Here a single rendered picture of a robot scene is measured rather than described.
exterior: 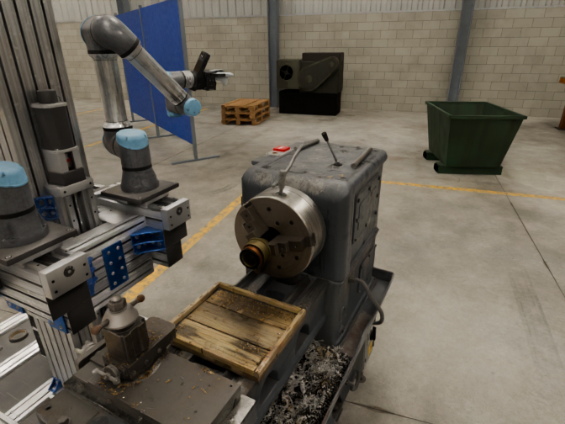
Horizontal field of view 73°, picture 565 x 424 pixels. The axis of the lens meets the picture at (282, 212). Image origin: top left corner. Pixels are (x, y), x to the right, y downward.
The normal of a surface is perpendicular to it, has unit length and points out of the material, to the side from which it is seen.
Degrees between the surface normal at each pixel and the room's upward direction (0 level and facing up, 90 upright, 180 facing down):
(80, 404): 0
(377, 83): 90
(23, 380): 0
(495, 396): 0
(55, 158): 90
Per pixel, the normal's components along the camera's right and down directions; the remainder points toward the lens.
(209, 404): -0.01, -0.91
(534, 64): -0.31, 0.39
